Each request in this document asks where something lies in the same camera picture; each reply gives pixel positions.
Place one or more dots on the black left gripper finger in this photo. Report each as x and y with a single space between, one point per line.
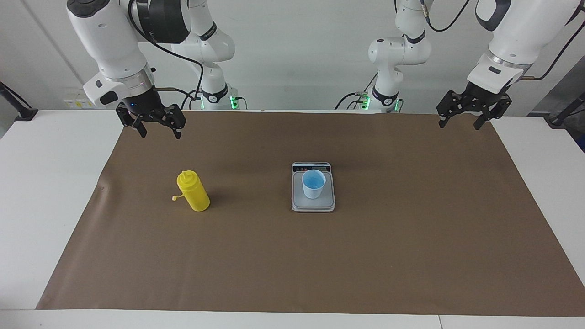
494 109
451 104

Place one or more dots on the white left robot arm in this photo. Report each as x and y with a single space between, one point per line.
525 32

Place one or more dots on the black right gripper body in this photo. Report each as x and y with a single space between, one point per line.
144 105

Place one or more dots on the brown paper table mat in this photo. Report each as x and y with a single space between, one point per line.
292 260

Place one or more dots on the light blue plastic cup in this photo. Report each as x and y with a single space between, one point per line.
314 187

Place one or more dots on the yellow squeeze bottle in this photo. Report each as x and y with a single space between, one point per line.
195 194

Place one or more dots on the white wall outlet box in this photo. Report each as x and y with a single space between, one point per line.
75 101

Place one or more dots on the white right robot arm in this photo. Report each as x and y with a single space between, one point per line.
109 41

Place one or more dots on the silver digital kitchen scale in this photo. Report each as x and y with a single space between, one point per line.
329 201

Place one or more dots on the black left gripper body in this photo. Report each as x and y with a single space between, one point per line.
482 98

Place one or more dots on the black clamp stand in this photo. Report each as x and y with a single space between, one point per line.
25 113
560 119

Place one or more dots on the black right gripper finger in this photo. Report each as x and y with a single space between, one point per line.
176 118
129 119

